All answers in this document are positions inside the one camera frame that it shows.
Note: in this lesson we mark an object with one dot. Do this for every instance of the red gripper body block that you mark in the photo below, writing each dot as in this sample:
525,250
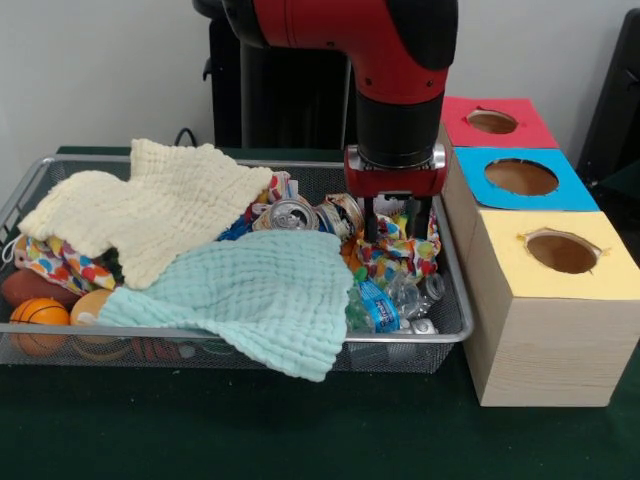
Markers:
395,185

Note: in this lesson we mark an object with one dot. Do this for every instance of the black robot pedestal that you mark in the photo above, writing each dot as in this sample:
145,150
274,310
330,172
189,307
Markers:
290,100

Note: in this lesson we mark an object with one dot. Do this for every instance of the colourful dotted cloth bag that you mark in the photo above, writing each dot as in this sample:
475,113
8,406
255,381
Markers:
75,270
400,255

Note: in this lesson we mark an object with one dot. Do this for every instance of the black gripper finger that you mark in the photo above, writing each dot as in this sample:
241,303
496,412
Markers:
371,217
420,217

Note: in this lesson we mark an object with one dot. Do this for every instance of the peach foam ball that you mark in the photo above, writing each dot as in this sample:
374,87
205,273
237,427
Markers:
87,305

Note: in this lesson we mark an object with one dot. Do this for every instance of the wooden box with three holes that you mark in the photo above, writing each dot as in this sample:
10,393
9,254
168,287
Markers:
550,350

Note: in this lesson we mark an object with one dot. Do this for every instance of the dark green table cloth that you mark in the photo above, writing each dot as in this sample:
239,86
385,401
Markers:
200,430
625,182

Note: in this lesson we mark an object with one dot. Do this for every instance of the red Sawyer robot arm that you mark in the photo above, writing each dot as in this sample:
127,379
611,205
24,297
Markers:
395,60

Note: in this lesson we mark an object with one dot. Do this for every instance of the crushed silver can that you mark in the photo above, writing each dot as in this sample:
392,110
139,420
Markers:
287,215

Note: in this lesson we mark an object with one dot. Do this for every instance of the cream waffle cloth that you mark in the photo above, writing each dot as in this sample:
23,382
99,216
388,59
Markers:
150,215

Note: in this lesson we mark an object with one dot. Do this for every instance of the small orange basketball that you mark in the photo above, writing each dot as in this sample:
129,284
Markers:
39,315

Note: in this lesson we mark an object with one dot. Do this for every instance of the crushed bottle with blue label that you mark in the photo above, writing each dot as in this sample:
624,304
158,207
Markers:
380,305

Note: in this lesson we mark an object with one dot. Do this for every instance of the black upright panel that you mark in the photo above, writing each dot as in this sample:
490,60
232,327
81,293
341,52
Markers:
615,100

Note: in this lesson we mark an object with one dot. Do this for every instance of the small brown football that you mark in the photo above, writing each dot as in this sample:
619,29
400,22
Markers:
30,287

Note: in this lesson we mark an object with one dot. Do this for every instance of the mint waffle cloth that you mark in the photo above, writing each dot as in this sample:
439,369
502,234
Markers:
250,300

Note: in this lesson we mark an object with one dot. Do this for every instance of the crushed printed can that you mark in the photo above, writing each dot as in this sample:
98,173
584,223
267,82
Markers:
340,215

